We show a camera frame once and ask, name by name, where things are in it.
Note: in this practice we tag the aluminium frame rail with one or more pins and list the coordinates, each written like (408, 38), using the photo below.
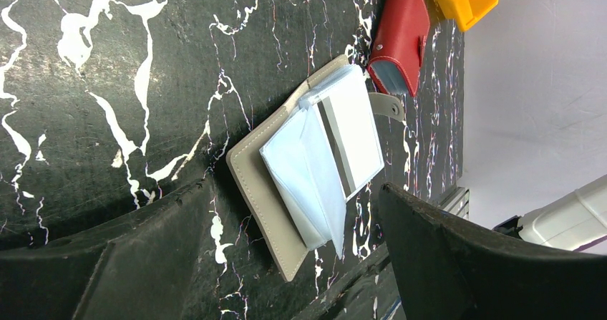
(456, 202)

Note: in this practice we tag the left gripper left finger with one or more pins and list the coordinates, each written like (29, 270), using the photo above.
(136, 266)

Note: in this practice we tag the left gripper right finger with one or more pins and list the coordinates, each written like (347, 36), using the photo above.
(449, 268)

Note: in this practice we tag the red card holder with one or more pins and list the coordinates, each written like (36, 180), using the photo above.
(398, 51)

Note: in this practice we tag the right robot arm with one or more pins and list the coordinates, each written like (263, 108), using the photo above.
(575, 222)

